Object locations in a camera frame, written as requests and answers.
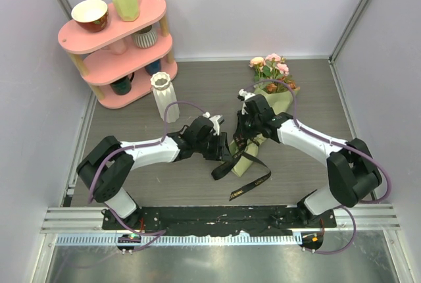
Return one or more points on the grey ribbed ceramic pot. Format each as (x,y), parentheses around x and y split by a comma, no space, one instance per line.
(145,38)

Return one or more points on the pink cup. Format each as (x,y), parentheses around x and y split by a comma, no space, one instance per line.
(118,47)

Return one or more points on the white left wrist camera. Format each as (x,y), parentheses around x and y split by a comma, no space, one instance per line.
(217,121)

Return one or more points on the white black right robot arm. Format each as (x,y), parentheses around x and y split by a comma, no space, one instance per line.
(351,173)

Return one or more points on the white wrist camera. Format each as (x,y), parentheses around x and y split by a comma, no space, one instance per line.
(217,121)
(244,96)

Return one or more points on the orange-brown flower stems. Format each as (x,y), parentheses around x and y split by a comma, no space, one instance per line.
(279,88)

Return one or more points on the black ribbon gold lettering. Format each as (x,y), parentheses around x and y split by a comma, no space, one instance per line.
(244,150)

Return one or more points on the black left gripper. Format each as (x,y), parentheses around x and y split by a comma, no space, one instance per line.
(222,152)

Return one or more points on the dark green mug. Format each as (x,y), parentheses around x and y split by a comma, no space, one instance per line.
(122,86)

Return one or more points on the red bowl white inside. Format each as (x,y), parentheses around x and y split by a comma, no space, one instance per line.
(91,15)

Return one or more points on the pink flower stems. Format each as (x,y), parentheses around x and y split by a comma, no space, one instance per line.
(272,66)

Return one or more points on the pink three-tier shelf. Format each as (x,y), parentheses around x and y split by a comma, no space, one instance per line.
(110,62)

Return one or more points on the dark blue cup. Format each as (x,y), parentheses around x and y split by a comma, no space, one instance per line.
(154,67)

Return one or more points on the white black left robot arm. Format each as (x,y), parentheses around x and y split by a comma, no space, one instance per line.
(108,165)

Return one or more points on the white slotted cable duct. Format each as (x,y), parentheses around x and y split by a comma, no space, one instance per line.
(122,239)

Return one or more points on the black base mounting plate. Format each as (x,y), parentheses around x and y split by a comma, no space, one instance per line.
(222,221)

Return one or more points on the white ribbed ceramic vase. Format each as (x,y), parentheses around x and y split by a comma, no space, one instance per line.
(164,94)

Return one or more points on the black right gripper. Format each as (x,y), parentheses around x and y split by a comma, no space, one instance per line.
(241,129)

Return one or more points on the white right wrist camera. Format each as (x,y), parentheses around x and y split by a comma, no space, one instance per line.
(244,96)

